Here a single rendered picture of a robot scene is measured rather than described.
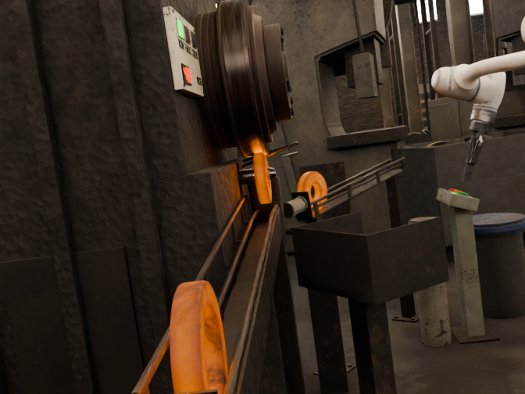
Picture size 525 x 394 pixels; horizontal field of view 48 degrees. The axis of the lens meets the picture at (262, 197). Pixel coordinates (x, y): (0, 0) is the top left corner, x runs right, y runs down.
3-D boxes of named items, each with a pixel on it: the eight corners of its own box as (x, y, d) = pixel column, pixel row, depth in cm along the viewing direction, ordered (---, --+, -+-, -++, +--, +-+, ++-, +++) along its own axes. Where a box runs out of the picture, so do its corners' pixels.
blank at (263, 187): (252, 172, 167) (264, 170, 166) (253, 143, 179) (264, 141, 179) (261, 214, 176) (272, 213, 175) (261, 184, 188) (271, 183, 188)
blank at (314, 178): (309, 220, 222) (316, 220, 220) (291, 191, 215) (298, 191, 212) (325, 193, 231) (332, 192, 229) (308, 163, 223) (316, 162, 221)
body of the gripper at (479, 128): (469, 120, 233) (462, 143, 234) (475, 119, 225) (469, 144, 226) (487, 124, 233) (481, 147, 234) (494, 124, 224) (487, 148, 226)
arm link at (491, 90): (489, 110, 234) (460, 103, 232) (499, 72, 233) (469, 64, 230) (505, 111, 224) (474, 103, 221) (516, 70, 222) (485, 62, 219)
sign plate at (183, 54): (174, 90, 129) (162, 7, 128) (197, 97, 155) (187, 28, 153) (184, 88, 129) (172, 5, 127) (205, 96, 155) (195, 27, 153)
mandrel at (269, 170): (221, 180, 181) (221, 190, 178) (218, 170, 178) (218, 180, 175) (276, 172, 180) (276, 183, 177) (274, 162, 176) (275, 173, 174)
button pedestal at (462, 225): (461, 346, 234) (444, 195, 228) (447, 327, 258) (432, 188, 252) (502, 342, 233) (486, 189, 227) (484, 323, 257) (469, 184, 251)
